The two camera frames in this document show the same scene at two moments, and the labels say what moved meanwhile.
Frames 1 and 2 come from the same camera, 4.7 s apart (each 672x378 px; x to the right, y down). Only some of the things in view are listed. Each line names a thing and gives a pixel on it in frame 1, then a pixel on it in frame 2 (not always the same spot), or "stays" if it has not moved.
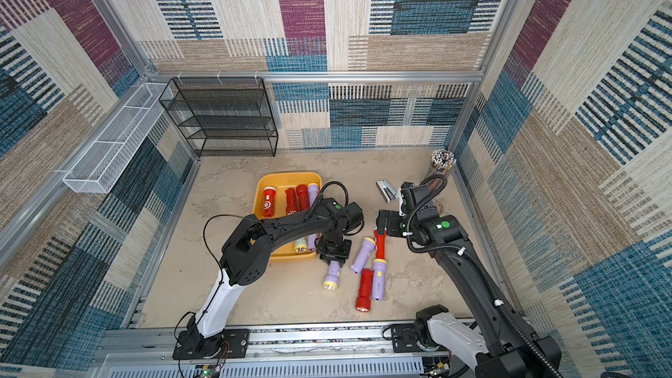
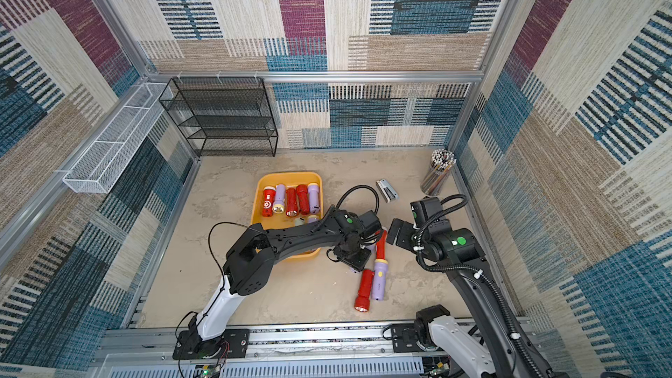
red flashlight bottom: [363, 303] stays
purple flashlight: [331, 280] to [279, 203]
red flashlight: [381, 243] stays
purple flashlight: [312, 192] stays
